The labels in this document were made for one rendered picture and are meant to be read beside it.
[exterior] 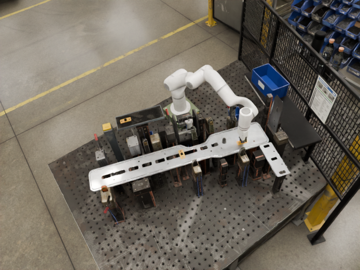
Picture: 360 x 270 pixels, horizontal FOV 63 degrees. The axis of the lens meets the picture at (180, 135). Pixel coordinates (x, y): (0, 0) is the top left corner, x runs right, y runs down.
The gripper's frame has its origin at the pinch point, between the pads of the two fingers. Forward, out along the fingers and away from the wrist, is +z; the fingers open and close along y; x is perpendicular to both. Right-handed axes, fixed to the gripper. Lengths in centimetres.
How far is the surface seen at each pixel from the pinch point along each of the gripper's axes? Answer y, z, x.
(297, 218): 38, 99, 48
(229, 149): 2.5, 3.3, -11.6
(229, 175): 8.1, 33.3, -12.1
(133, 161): -11, 3, -83
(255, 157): 15.1, 5.3, 4.4
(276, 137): 7.5, -0.8, 23.6
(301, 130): 7.3, 0.2, 44.6
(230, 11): -274, 60, 106
